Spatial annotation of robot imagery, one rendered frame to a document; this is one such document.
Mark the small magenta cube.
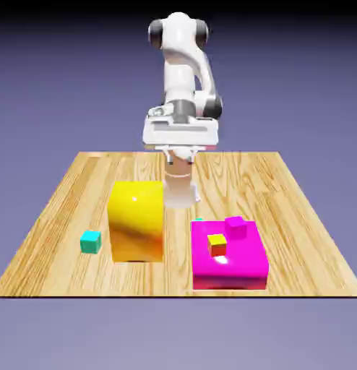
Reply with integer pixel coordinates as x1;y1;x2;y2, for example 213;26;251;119
224;215;249;241

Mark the small yellow cube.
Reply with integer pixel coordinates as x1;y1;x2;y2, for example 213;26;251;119
207;233;228;257

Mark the large magenta box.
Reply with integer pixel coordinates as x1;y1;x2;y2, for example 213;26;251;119
190;219;270;291

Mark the large yellow box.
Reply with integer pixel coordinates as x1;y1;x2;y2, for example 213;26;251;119
107;180;165;264

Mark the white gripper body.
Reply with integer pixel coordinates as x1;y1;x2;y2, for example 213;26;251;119
142;114;220;152

